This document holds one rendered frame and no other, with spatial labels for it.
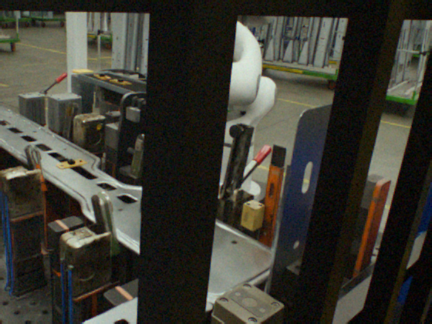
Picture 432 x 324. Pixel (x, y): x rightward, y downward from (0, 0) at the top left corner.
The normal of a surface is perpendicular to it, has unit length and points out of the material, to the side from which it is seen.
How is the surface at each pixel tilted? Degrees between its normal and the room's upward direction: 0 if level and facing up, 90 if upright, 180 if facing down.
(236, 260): 0
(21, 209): 90
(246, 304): 0
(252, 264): 0
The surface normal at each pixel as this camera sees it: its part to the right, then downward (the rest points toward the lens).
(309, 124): 0.67, 0.30
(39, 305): 0.07, -0.94
